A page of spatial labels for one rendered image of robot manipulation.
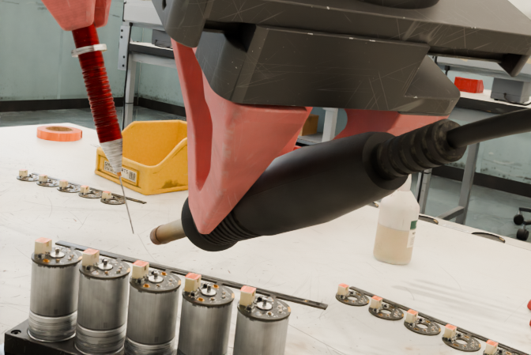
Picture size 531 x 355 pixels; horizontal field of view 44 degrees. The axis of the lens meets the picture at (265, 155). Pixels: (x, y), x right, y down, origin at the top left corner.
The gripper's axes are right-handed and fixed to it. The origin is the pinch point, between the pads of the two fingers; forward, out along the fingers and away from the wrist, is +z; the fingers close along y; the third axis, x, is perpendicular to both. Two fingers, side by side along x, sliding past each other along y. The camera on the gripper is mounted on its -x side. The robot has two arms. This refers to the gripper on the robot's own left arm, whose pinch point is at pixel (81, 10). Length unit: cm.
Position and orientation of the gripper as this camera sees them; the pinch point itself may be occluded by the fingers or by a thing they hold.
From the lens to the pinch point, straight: 31.8
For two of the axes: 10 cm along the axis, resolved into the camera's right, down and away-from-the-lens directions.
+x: -9.4, 1.7, 2.9
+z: 2.1, 9.7, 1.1
